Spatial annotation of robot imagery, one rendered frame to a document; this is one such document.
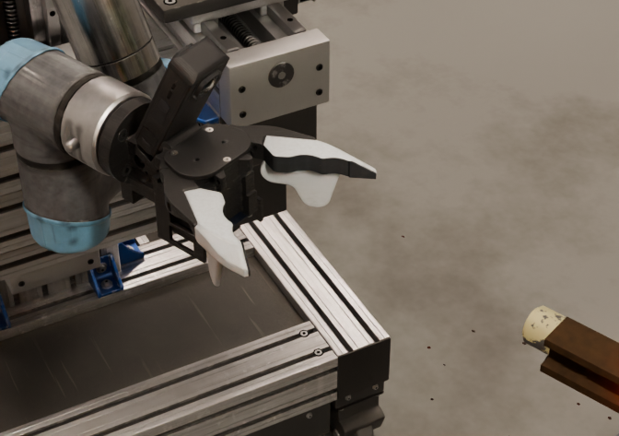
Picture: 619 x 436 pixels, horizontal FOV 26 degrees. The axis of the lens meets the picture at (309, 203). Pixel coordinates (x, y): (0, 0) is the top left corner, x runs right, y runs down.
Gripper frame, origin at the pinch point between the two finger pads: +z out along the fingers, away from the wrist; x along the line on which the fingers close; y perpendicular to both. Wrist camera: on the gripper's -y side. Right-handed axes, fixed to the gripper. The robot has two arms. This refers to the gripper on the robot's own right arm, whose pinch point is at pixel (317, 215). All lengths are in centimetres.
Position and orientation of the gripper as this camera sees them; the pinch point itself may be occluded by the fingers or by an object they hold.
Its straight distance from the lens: 99.0
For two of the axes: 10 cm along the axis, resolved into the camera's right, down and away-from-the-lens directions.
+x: -6.4, 4.8, -6.0
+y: 0.0, 7.8, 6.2
